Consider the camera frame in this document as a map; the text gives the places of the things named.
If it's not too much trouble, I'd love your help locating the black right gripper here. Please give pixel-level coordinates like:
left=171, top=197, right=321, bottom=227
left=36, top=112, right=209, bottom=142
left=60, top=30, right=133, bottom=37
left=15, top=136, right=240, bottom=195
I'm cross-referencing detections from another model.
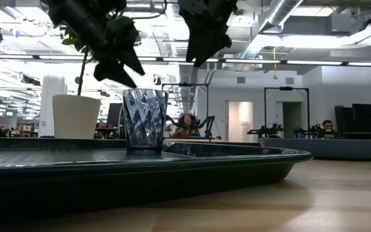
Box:
left=178, top=0, right=238, bottom=68

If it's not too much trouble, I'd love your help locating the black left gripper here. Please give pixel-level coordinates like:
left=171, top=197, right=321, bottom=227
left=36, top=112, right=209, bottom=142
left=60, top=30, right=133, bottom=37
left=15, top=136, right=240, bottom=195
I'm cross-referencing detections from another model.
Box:
left=43, top=0, right=146, bottom=88

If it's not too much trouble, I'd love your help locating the blue faceted plastic cup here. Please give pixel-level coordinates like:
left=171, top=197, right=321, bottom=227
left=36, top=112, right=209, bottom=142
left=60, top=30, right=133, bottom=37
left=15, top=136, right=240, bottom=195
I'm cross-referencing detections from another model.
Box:
left=122, top=88, right=169, bottom=155

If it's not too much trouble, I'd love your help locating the dark green serving tray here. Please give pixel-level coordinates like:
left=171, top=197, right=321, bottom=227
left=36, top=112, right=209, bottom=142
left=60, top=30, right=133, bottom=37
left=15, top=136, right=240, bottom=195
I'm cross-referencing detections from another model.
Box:
left=0, top=137, right=314, bottom=225

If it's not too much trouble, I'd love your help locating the green leafy potted tree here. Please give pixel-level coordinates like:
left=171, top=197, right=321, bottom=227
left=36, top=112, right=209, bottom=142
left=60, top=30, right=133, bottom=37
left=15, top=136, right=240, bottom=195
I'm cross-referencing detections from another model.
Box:
left=53, top=9, right=127, bottom=96

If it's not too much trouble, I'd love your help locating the black monitor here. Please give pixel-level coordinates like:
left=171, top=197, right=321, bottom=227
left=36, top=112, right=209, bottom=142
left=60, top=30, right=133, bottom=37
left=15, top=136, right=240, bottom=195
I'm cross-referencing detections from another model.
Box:
left=106, top=102, right=124, bottom=126

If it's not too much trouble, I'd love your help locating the white plant pot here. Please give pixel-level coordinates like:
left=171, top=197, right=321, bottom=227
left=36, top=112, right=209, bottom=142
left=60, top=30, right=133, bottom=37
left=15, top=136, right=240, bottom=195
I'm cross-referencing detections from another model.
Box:
left=52, top=94, right=102, bottom=140

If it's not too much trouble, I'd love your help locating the white column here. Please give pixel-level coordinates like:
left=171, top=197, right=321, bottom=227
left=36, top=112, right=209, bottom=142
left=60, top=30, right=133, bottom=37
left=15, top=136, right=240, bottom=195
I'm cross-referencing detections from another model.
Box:
left=39, top=74, right=68, bottom=138

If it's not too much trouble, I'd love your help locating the person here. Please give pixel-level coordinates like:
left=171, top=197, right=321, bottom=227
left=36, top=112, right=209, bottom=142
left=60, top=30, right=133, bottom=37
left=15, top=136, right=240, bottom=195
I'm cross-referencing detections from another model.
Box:
left=320, top=119, right=338, bottom=139
left=172, top=113, right=202, bottom=139

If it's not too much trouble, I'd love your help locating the linear ceiling light strip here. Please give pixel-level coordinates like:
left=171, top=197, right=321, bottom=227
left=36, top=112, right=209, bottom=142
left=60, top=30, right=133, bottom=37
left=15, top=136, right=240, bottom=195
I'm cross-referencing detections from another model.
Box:
left=0, top=53, right=371, bottom=68

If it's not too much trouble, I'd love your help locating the black cabinet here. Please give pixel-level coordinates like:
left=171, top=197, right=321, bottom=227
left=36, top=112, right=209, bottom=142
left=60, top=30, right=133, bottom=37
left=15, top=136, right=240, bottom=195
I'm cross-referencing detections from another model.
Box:
left=334, top=103, right=371, bottom=133

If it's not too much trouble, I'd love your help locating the straight silver spiral duct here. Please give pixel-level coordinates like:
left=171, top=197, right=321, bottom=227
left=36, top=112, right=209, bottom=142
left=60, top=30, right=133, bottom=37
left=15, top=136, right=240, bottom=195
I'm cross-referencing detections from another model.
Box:
left=164, top=3, right=200, bottom=110

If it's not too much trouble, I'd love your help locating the black metal rig frame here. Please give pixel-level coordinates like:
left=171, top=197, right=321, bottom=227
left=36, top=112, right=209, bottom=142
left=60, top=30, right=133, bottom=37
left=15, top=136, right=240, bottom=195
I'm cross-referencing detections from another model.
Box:
left=263, top=86, right=310, bottom=138
left=162, top=82, right=210, bottom=138

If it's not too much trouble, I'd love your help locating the yellow hanging cord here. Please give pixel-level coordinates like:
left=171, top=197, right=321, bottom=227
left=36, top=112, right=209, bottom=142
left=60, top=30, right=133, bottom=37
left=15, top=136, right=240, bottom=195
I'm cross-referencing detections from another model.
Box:
left=271, top=46, right=279, bottom=81

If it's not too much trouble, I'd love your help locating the slanted silver spiral duct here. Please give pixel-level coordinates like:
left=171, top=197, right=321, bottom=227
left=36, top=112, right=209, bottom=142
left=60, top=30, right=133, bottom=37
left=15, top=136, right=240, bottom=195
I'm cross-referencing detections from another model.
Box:
left=236, top=0, right=305, bottom=65

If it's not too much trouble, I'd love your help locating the grey rectangular ceiling duct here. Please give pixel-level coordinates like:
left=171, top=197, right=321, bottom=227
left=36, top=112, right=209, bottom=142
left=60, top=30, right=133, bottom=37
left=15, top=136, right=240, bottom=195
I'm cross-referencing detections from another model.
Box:
left=281, top=14, right=350, bottom=36

